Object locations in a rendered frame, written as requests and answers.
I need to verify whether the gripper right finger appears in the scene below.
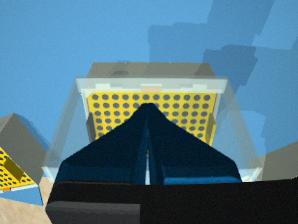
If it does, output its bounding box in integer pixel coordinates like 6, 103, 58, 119
148, 103, 242, 185

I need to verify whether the blue bench mat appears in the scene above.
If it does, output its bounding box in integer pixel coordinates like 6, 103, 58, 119
0, 0, 298, 156

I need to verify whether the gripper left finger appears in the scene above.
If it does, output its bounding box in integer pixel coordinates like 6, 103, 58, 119
53, 103, 148, 185

